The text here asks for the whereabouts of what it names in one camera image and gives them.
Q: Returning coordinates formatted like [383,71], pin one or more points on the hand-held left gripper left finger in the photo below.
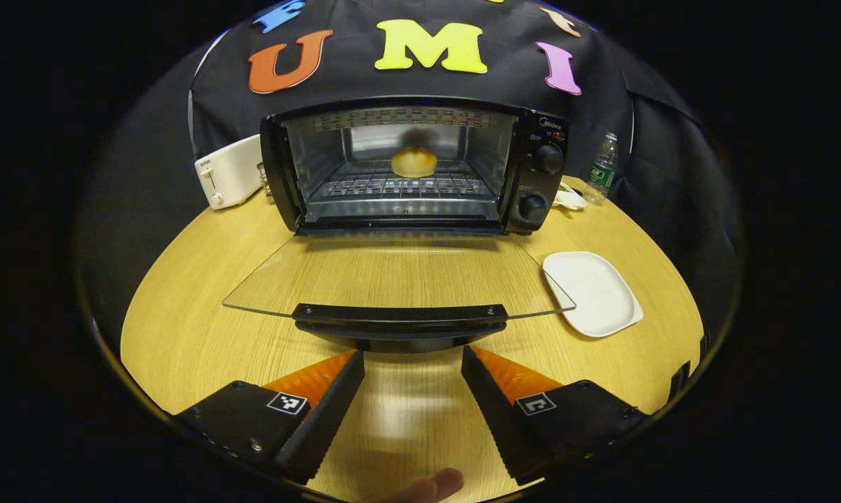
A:
[330,419]

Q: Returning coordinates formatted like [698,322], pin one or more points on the white divided bean tray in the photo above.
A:
[571,199]

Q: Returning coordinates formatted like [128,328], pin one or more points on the white toaster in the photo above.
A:
[232,175]

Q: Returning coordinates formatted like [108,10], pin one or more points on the clear plastic water bottle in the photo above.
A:
[602,175]

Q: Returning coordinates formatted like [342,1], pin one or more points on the black electric oven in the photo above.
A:
[543,185]

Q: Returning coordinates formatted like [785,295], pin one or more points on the golden bread bun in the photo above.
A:
[413,162]

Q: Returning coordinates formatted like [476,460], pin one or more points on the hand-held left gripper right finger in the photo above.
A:
[497,419]

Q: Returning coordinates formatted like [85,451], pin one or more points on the white square plate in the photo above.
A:
[591,293]

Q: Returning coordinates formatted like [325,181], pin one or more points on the black backdrop cloth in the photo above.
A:
[354,70]

